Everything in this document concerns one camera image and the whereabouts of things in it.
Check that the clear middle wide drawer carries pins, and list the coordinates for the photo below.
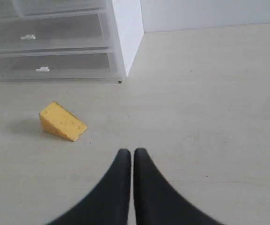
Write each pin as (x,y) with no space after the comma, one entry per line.
(79,31)

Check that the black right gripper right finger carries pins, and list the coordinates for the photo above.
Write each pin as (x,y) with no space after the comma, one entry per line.
(156,202)

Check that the clear bottom wide drawer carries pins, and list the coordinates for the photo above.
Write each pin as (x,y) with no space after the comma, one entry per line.
(60,64)

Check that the yellow cheese wedge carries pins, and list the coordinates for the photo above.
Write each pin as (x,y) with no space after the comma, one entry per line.
(56,120)

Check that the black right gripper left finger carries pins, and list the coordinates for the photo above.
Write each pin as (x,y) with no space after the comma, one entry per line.
(108,202)

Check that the white plastic drawer cabinet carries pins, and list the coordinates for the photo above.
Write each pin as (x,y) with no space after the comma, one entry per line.
(124,20)

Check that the clear wide drawer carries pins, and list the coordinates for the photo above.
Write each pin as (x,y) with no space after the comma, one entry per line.
(79,31)
(60,64)

